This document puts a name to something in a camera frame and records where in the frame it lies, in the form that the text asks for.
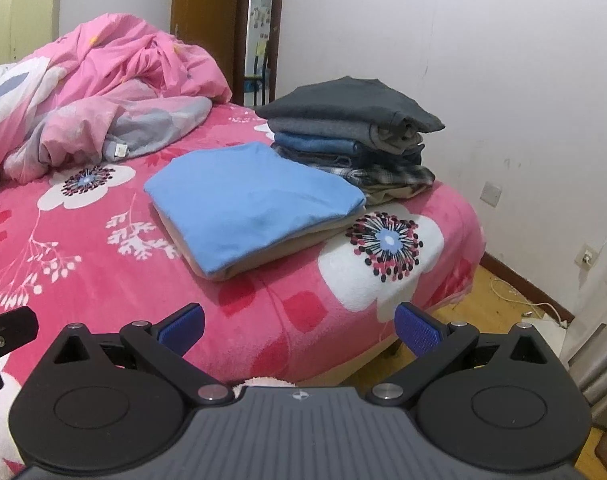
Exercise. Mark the light blue t-shirt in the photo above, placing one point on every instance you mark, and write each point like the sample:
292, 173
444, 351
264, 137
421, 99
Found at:
230, 202

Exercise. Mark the pink grey white duvet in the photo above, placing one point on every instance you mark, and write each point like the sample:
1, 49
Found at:
113, 81

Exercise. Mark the white wall switch plate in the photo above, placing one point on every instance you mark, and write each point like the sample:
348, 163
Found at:
491, 194

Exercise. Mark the pink floral fleece blanket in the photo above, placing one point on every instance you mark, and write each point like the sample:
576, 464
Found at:
83, 245

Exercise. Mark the white appliance at wall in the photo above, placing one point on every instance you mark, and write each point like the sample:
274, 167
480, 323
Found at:
585, 352

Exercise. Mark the stack of dark folded clothes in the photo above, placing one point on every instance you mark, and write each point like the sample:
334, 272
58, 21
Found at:
361, 130

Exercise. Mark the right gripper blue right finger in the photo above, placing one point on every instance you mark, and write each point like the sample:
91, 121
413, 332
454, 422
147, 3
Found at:
438, 348

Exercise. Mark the wall power socket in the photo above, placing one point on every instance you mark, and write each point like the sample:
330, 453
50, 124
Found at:
586, 257

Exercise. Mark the folded beige garment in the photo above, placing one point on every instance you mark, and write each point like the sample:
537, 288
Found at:
286, 247

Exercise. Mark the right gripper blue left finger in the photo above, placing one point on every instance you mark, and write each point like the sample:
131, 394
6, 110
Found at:
160, 349

